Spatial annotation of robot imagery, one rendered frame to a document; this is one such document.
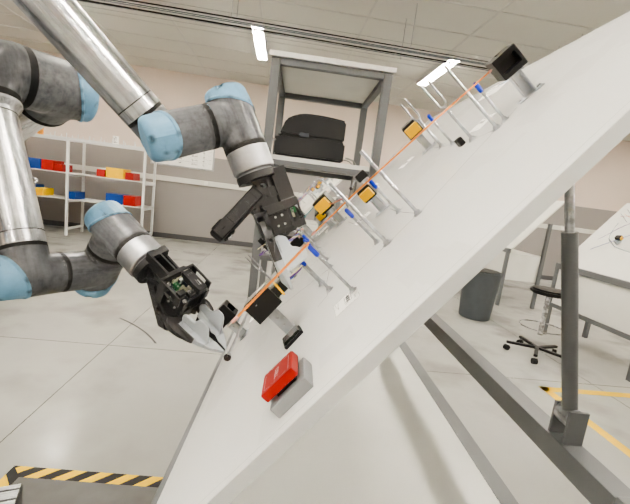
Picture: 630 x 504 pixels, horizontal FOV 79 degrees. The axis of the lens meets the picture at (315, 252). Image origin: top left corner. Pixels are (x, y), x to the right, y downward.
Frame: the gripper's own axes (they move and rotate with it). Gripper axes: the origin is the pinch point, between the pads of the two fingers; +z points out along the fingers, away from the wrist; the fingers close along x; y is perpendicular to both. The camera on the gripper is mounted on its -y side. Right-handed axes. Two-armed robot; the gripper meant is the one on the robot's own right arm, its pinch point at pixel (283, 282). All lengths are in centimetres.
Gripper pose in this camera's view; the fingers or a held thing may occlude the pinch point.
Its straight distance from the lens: 69.7
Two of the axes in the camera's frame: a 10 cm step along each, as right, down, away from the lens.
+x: -1.6, -0.4, 9.9
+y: 9.3, -3.5, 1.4
